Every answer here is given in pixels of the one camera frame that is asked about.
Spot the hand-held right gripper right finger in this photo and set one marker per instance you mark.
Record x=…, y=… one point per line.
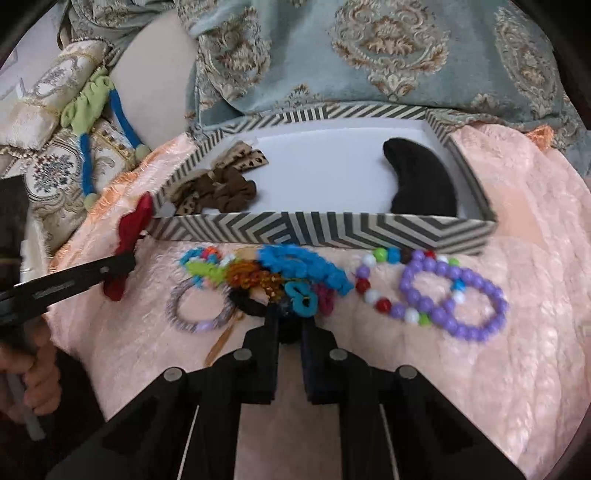
x=308, y=350

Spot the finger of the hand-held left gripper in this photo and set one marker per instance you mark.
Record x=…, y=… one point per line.
x=83, y=279

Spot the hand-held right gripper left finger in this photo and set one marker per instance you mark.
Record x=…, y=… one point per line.
x=272, y=337

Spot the black scrunchie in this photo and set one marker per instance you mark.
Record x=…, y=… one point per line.
x=249, y=302

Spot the red satin bow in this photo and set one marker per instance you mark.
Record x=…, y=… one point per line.
x=134, y=221

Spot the striped cardboard box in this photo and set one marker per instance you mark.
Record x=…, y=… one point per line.
x=323, y=230

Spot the person's left hand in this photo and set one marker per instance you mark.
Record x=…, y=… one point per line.
x=44, y=383

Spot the cream embroidered cushion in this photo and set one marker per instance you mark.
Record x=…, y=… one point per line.
x=51, y=170

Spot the green ruffled scrunchie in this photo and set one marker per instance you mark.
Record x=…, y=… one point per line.
x=87, y=106

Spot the grey stick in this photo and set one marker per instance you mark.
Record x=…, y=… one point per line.
x=27, y=422

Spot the brown scrunchie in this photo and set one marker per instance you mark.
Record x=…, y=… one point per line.
x=226, y=187

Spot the leopard print bow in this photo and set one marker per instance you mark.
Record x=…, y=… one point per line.
x=244, y=159

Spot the black foam pad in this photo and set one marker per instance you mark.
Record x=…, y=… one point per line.
x=415, y=175

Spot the pink quilted blanket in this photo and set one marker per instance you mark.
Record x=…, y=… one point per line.
x=508, y=230

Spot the blue damask cloth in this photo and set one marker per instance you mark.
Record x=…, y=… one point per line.
x=369, y=55

